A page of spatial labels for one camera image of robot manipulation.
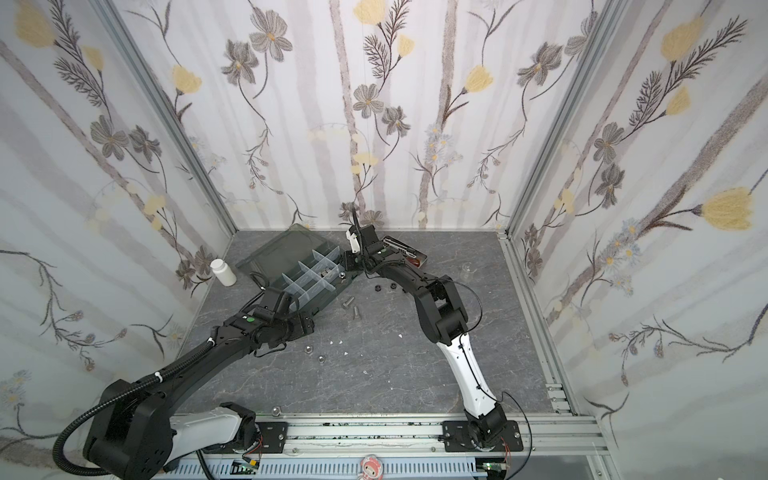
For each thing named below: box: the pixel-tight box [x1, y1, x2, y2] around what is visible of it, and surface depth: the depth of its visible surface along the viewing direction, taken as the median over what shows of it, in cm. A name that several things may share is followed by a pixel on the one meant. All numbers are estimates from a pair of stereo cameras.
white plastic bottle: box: [210, 258, 237, 287], surface depth 100 cm
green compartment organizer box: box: [235, 224, 359, 309], surface depth 107 cm
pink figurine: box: [358, 454, 384, 480], surface depth 69 cm
